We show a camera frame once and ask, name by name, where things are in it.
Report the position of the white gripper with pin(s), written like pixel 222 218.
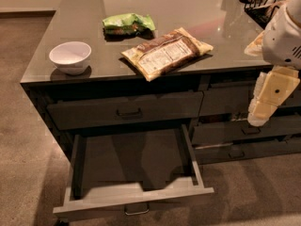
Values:
pixel 281 42

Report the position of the grey drawer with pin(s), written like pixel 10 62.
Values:
pixel 227 98
pixel 132 174
pixel 224 132
pixel 218 154
pixel 123 110

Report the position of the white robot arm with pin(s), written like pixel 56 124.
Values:
pixel 279 44

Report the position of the brown yellow snack bag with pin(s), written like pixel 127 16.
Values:
pixel 164 54

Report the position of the grey counter cabinet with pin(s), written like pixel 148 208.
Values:
pixel 115 66

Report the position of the green snack bag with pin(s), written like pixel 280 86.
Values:
pixel 127 24

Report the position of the white bowl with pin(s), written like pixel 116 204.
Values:
pixel 71 57

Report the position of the black wire basket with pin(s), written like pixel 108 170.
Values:
pixel 262 11

